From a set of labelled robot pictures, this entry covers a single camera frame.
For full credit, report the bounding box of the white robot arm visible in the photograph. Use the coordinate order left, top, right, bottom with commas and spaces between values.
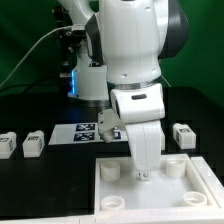
58, 0, 188, 180

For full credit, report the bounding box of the white cable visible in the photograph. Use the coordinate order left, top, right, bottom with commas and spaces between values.
0, 25, 74, 90

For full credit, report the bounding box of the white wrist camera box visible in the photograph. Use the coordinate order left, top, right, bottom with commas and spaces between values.
98, 109, 125, 143

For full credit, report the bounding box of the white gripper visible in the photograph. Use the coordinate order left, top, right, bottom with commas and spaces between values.
111, 84, 165, 181

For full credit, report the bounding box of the white sheet with tags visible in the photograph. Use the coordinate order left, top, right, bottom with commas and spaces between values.
48, 121, 131, 146

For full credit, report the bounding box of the black cable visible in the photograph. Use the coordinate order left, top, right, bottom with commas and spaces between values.
0, 77, 62, 98

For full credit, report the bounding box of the grey cable at right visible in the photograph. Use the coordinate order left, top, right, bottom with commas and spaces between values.
161, 75, 172, 88

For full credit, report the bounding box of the black camera on stand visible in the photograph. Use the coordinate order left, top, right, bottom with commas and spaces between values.
52, 6, 84, 96

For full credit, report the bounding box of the white square table top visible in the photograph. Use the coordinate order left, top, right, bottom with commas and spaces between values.
94, 153, 222, 224

